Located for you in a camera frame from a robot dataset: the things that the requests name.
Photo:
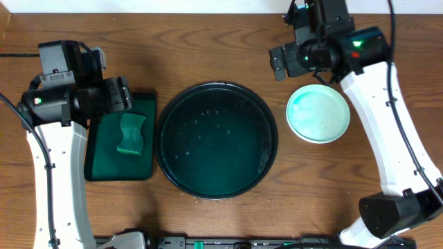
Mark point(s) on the dark green rectangular tray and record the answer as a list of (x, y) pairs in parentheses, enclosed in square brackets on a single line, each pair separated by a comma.
[(104, 163)]

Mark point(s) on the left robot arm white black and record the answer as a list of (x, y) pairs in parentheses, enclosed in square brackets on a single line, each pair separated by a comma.
[(58, 149)]

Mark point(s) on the pale green plate front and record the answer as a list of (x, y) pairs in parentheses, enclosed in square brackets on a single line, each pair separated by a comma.
[(317, 114)]

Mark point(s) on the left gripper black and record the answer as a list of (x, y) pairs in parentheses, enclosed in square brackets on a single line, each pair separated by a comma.
[(120, 93)]

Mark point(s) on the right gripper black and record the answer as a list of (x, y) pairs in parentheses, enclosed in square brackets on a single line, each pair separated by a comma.
[(291, 53)]

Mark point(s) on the green scrub sponge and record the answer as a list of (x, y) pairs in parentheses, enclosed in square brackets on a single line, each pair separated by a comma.
[(132, 141)]

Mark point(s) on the round black serving tray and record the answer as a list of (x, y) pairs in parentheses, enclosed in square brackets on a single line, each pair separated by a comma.
[(216, 140)]

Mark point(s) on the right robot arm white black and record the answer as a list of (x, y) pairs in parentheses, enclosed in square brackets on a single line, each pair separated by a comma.
[(362, 62)]

